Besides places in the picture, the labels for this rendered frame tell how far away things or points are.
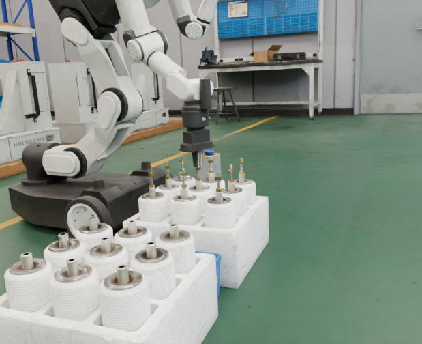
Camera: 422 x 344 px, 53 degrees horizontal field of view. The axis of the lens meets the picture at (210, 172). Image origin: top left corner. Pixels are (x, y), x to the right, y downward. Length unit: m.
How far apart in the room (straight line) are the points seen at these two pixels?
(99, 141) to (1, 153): 1.58
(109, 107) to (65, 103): 2.38
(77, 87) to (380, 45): 4.00
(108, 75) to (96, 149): 0.32
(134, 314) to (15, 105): 2.96
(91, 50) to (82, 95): 2.25
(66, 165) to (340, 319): 1.29
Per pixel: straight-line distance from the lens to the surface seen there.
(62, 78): 4.11
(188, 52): 7.02
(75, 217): 1.74
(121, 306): 0.84
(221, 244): 1.28
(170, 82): 1.41
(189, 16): 1.99
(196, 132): 1.40
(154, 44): 1.54
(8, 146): 3.40
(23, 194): 2.02
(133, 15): 1.54
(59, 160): 1.97
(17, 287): 0.98
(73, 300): 0.91
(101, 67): 1.82
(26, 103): 3.67
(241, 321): 1.18
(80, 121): 4.03
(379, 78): 6.26
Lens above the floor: 0.63
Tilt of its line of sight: 13 degrees down
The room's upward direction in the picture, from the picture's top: 3 degrees counter-clockwise
